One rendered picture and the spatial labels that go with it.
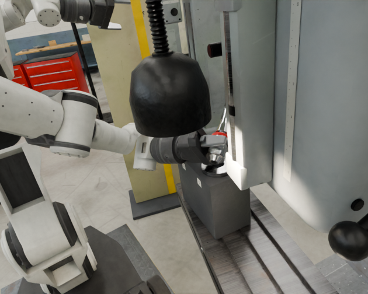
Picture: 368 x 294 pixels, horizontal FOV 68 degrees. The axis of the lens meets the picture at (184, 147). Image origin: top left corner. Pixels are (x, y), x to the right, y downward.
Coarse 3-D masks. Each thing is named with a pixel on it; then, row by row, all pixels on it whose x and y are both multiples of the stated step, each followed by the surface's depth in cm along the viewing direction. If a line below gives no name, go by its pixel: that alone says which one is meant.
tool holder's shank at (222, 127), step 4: (224, 108) 72; (224, 112) 71; (224, 116) 71; (220, 120) 71; (224, 120) 70; (220, 124) 69; (224, 124) 69; (220, 128) 68; (224, 128) 68; (224, 132) 68
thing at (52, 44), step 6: (84, 36) 755; (48, 42) 765; (54, 42) 771; (72, 42) 791; (84, 42) 744; (90, 42) 747; (36, 48) 758; (42, 48) 741; (48, 48) 728; (54, 48) 731; (18, 54) 715; (90, 66) 779
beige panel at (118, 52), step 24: (144, 0) 173; (120, 24) 176; (144, 24) 179; (96, 48) 178; (120, 48) 182; (144, 48) 185; (120, 72) 188; (120, 96) 195; (120, 120) 203; (168, 168) 232; (144, 192) 236; (168, 192) 243; (144, 216) 226
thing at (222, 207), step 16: (224, 160) 74; (192, 176) 77; (208, 176) 71; (224, 176) 70; (192, 192) 82; (208, 192) 69; (224, 192) 70; (240, 192) 72; (192, 208) 87; (208, 208) 73; (224, 208) 72; (240, 208) 75; (208, 224) 77; (224, 224) 75; (240, 224) 78
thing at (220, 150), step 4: (208, 148) 66; (212, 148) 65; (216, 148) 65; (220, 148) 65; (224, 148) 65; (208, 152) 65; (212, 152) 64; (216, 152) 64; (220, 152) 64; (224, 152) 65; (208, 156) 66; (220, 156) 64; (224, 156) 65
